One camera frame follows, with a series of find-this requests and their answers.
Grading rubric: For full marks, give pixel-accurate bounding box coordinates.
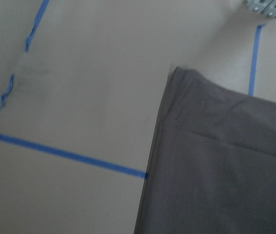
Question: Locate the dark brown t-shirt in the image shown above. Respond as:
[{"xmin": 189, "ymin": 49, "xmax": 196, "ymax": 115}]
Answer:
[{"xmin": 135, "ymin": 68, "xmax": 276, "ymax": 234}]

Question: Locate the aluminium frame post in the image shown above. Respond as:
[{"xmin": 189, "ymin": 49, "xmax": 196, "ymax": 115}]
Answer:
[{"xmin": 246, "ymin": 0, "xmax": 276, "ymax": 18}]

